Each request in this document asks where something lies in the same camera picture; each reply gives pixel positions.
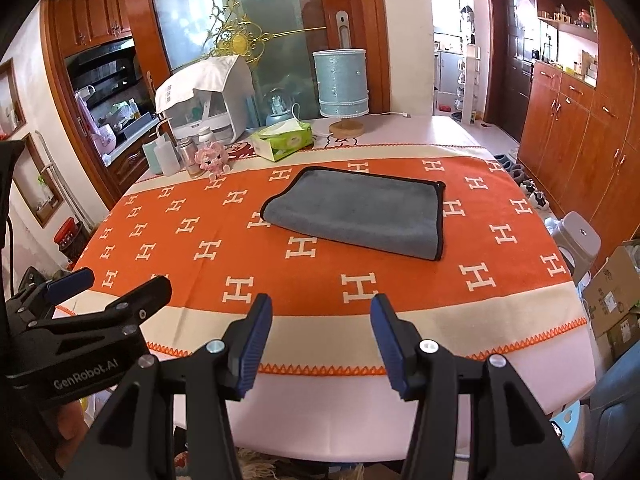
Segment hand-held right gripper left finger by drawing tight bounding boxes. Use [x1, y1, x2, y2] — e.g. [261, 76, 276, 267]
[62, 292, 274, 480]

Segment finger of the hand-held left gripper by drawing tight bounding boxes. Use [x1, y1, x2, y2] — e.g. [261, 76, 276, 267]
[30, 275, 173, 357]
[5, 266, 96, 322]

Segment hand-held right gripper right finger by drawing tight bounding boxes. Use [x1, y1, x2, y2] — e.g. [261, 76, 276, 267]
[370, 293, 576, 480]

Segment grey towel with black trim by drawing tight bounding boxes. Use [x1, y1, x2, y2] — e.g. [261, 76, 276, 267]
[261, 166, 447, 262]

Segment person's left hand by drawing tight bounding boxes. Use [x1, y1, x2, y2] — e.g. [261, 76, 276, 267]
[47, 397, 96, 461]

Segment orange patterned blanket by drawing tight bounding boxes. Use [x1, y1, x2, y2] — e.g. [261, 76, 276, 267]
[57, 142, 588, 378]

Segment red lidded jar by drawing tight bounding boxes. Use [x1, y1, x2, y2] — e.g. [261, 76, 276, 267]
[54, 217, 91, 263]

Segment beige fringed rug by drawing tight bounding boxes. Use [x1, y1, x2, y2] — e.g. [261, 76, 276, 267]
[235, 447, 366, 480]

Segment pale green squeeze bottle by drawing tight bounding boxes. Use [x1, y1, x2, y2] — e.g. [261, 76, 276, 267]
[142, 122, 181, 177]

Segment glass jar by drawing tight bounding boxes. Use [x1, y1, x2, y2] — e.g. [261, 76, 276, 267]
[177, 137, 206, 179]

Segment pink kettle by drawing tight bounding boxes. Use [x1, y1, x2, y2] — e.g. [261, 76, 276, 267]
[92, 125, 118, 158]

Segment pink toy figure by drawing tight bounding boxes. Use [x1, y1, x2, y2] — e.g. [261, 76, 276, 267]
[194, 142, 232, 181]

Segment white countertop appliance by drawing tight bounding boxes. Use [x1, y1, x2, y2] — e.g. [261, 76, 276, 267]
[167, 87, 249, 146]

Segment light blue foam mat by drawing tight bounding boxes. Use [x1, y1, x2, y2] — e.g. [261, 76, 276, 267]
[550, 402, 583, 453]

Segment green tissue box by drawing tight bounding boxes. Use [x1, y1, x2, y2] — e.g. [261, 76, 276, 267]
[250, 120, 315, 162]

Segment grey sneakers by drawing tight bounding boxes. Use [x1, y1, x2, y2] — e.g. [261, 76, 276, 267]
[520, 180, 551, 211]

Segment grey plastic stool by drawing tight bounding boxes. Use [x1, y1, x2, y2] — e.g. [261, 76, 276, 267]
[552, 211, 602, 286]

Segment grey slippers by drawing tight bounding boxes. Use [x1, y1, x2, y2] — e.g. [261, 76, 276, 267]
[487, 155, 528, 183]

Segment cardboard box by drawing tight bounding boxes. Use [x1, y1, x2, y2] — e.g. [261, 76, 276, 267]
[595, 310, 640, 376]
[582, 245, 640, 336]

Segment snow globe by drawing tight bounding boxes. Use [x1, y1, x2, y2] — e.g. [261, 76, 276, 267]
[265, 87, 296, 126]

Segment blue chair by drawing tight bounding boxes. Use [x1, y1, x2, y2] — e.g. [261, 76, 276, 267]
[582, 355, 640, 480]

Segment white cloth cover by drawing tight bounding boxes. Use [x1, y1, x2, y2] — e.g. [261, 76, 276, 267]
[155, 55, 256, 116]

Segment blue table lamp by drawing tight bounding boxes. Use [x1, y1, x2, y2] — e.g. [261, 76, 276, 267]
[312, 49, 370, 138]

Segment white shoe rack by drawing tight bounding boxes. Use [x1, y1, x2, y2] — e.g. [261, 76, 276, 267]
[457, 42, 483, 126]

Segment tall wooden cabinet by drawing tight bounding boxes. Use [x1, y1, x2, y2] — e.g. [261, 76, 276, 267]
[517, 0, 640, 261]

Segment glass sliding door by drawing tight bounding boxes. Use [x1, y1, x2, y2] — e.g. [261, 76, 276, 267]
[122, 0, 386, 131]

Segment dark entry door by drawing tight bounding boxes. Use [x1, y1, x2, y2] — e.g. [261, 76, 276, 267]
[487, 0, 538, 143]

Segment wooden picture frame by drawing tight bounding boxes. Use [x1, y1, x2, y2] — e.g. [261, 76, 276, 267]
[0, 57, 27, 136]
[12, 132, 66, 228]

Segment white cable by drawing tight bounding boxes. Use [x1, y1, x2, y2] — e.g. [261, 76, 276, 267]
[287, 102, 413, 137]

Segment wooden kitchen wall cabinet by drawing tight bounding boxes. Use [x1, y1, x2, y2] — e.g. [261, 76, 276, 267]
[50, 0, 132, 46]

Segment silver door handle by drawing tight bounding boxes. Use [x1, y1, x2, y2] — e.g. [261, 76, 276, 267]
[336, 10, 351, 51]

